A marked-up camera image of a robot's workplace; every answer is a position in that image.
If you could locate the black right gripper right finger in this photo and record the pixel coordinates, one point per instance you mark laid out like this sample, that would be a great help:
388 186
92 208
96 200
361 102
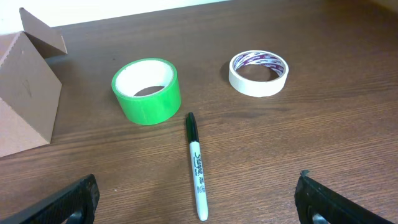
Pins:
316 203

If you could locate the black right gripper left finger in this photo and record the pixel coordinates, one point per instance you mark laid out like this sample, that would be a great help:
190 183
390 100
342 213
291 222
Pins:
75 203

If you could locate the black Sharpie marker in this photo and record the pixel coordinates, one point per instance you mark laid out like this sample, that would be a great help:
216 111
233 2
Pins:
197 167

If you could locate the beige masking tape roll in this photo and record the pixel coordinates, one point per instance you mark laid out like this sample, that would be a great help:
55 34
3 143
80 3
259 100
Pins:
257 88

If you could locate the green tape roll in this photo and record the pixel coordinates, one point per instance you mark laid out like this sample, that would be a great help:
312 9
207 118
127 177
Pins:
147 90

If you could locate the open cardboard box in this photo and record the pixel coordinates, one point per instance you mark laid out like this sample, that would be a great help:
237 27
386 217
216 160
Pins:
30 90

